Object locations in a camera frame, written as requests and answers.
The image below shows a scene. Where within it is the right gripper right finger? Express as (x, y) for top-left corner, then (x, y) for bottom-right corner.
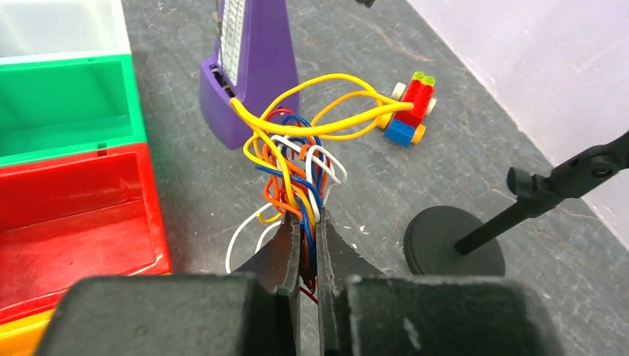
(316, 209), (384, 355)

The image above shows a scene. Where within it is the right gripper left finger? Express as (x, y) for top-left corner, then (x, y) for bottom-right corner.
(235, 214), (300, 355)

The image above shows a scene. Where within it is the white wire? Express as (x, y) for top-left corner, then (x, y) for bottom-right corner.
(225, 134), (349, 275)

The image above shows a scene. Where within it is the yellow wire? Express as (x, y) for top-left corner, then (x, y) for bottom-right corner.
(229, 73), (415, 226)

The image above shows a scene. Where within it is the black microphone stand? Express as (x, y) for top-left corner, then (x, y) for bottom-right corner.
(403, 133), (628, 276)

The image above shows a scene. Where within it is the colourful toy brick car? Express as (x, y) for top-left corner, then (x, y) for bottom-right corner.
(377, 71), (436, 147)

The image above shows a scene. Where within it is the red bin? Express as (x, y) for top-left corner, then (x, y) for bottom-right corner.
(1, 143), (172, 323)

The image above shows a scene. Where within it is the purple metronome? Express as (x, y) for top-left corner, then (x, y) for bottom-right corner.
(200, 0), (300, 150)

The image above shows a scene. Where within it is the yellow bin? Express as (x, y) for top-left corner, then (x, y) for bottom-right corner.
(1, 309), (54, 355)

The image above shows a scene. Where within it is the green bin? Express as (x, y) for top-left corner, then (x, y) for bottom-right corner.
(1, 54), (147, 167)

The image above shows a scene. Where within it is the white bin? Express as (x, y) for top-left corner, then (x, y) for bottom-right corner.
(1, 1), (131, 65)

